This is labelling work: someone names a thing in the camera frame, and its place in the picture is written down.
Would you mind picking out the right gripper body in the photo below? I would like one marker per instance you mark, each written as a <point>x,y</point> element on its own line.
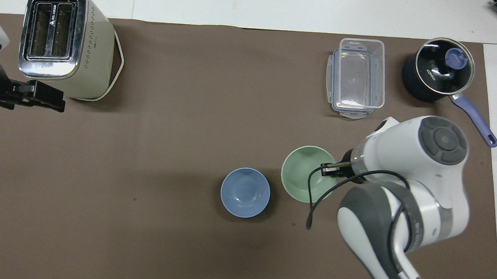
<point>348,156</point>

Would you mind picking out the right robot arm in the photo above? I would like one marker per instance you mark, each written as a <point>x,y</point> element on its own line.
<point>405,147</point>

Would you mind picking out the green bowl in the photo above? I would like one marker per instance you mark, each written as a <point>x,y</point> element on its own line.
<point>299,176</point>

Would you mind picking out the blue bowl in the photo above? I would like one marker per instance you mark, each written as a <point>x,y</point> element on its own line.
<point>245,192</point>

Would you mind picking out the clear container lid with clips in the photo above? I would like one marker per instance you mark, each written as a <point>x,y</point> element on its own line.
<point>330,75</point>

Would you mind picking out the clear plastic container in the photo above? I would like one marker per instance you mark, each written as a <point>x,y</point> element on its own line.
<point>360,73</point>

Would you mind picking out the cream and chrome toaster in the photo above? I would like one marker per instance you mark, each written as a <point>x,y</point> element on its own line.
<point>87,41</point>

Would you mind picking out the glass pot lid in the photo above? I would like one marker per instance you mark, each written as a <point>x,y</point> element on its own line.
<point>441,69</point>

